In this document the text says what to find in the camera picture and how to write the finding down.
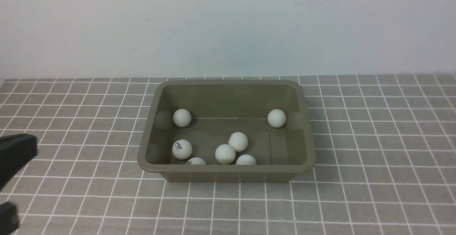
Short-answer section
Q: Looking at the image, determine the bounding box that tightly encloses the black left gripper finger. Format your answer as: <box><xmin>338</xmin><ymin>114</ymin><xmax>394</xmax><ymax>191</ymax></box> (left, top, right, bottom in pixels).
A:
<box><xmin>0</xmin><ymin>202</ymin><xmax>20</xmax><ymax>235</ymax></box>
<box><xmin>0</xmin><ymin>134</ymin><xmax>38</xmax><ymax>189</ymax></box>

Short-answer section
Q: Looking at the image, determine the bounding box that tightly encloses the white ping-pong ball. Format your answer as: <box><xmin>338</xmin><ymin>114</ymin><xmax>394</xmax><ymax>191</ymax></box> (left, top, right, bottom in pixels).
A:
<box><xmin>187</xmin><ymin>157</ymin><xmax>206</xmax><ymax>165</ymax></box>
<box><xmin>172</xmin><ymin>139</ymin><xmax>193</xmax><ymax>160</ymax></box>
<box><xmin>267</xmin><ymin>109</ymin><xmax>287</xmax><ymax>128</ymax></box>
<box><xmin>236</xmin><ymin>154</ymin><xmax>257</xmax><ymax>165</ymax></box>
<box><xmin>215</xmin><ymin>144</ymin><xmax>236</xmax><ymax>164</ymax></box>
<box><xmin>228</xmin><ymin>132</ymin><xmax>249</xmax><ymax>152</ymax></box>
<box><xmin>172</xmin><ymin>109</ymin><xmax>192</xmax><ymax>127</ymax></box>

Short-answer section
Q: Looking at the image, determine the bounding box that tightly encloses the olive plastic storage bin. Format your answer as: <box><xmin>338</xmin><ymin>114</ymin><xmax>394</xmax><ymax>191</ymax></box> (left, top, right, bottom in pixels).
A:
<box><xmin>137</xmin><ymin>79</ymin><xmax>316</xmax><ymax>183</ymax></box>

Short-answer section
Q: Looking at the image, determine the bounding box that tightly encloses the grey checkered tablecloth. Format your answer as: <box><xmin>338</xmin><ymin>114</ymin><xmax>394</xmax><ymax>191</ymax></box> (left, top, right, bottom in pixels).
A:
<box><xmin>0</xmin><ymin>73</ymin><xmax>456</xmax><ymax>235</ymax></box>

